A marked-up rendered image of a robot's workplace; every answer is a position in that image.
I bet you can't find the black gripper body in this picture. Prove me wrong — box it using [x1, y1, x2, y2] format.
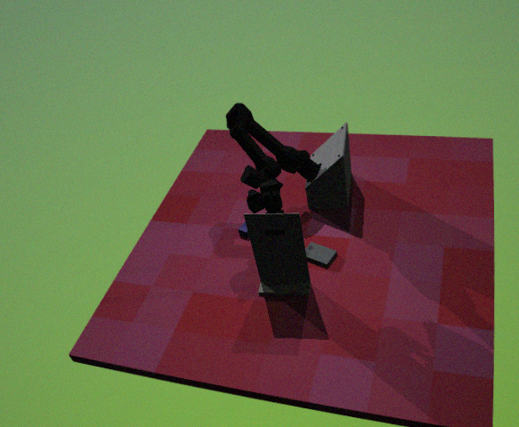
[259, 180, 281, 200]

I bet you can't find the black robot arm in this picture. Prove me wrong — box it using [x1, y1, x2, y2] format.
[226, 103, 321, 214]

